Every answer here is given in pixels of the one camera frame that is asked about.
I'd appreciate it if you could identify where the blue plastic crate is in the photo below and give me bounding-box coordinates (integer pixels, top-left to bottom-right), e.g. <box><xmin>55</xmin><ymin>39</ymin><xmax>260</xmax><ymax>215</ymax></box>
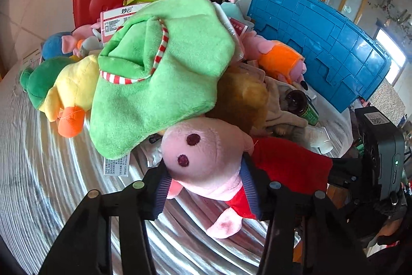
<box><xmin>247</xmin><ymin>0</ymin><xmax>392</xmax><ymax>113</ymax></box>

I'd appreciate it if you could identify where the pink pig plush red dress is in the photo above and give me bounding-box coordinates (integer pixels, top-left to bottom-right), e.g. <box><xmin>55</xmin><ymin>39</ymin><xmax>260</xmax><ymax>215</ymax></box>
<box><xmin>160</xmin><ymin>116</ymin><xmax>333</xmax><ymax>239</ymax></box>

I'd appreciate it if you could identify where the pink printed box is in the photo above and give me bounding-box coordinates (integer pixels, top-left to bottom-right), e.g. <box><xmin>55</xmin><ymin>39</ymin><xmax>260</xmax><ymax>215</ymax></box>
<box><xmin>100</xmin><ymin>3</ymin><xmax>152</xmax><ymax>47</ymax></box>

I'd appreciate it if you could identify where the mint plush toy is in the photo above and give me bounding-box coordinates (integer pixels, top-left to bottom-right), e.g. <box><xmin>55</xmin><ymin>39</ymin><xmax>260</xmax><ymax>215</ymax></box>
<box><xmin>219</xmin><ymin>0</ymin><xmax>255</xmax><ymax>27</ymax></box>

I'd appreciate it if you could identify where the brown bear plush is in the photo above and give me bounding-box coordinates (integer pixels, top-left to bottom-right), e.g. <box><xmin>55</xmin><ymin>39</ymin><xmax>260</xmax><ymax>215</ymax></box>
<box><xmin>206</xmin><ymin>72</ymin><xmax>269</xmax><ymax>134</ymax></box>

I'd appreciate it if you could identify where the yellow duck plush green hat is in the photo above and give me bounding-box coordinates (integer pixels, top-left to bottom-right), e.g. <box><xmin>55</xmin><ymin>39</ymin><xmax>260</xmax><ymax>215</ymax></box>
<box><xmin>20</xmin><ymin>54</ymin><xmax>100</xmax><ymax>138</ymax></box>

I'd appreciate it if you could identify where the green plush toy striped trim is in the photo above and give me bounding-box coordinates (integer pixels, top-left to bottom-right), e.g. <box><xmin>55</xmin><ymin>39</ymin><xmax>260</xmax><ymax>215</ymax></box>
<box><xmin>90</xmin><ymin>0</ymin><xmax>235</xmax><ymax>160</ymax></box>

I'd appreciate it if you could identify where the beige plush cloth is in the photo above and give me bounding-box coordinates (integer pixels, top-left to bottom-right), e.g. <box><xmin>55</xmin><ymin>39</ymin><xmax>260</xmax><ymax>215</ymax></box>
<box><xmin>257</xmin><ymin>75</ymin><xmax>310</xmax><ymax>137</ymax></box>

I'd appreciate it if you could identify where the white plastic piece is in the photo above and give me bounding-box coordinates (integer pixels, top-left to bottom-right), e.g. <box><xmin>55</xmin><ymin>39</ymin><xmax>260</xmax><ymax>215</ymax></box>
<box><xmin>303</xmin><ymin>127</ymin><xmax>333</xmax><ymax>155</ymax></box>

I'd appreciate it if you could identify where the hanging vine decoration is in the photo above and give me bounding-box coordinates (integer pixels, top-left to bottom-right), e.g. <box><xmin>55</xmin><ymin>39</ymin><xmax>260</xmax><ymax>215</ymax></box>
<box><xmin>370</xmin><ymin>0</ymin><xmax>412</xmax><ymax>25</ymax></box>

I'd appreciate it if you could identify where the small red-pink box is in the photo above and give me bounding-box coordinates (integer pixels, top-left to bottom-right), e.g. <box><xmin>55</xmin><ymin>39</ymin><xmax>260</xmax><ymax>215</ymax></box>
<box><xmin>230</xmin><ymin>17</ymin><xmax>250</xmax><ymax>37</ymax></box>

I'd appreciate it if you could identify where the window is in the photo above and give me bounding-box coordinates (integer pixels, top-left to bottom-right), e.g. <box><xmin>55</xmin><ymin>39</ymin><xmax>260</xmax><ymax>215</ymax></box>
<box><xmin>375</xmin><ymin>27</ymin><xmax>407</xmax><ymax>82</ymax></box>

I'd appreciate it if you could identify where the pig plush blue dress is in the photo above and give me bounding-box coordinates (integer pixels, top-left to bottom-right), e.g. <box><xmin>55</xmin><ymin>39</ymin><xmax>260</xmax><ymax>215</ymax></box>
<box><xmin>42</xmin><ymin>24</ymin><xmax>104</xmax><ymax>60</ymax></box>

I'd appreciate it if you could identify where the pig plush orange dress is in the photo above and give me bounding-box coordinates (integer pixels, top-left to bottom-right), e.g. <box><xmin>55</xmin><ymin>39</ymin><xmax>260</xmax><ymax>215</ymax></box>
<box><xmin>245</xmin><ymin>33</ymin><xmax>306</xmax><ymax>84</ymax></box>

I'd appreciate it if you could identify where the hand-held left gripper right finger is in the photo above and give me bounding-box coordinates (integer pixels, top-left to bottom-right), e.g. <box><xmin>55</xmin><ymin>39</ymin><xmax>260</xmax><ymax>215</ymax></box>
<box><xmin>241</xmin><ymin>156</ymin><xmax>371</xmax><ymax>275</ymax></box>

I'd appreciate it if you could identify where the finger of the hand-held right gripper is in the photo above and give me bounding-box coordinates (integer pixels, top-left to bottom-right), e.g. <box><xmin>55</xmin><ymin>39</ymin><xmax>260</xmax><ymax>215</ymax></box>
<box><xmin>328</xmin><ymin>158</ymin><xmax>367</xmax><ymax>190</ymax></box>

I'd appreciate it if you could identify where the brown bottle green label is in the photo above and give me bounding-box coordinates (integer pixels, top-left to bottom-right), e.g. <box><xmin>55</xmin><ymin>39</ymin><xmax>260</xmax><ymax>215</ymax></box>
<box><xmin>285</xmin><ymin>90</ymin><xmax>320</xmax><ymax>127</ymax></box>

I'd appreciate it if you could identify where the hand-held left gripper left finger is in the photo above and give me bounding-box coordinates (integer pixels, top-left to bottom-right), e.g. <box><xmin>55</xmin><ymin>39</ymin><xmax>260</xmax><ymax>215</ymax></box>
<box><xmin>39</xmin><ymin>165</ymin><xmax>173</xmax><ymax>275</ymax></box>

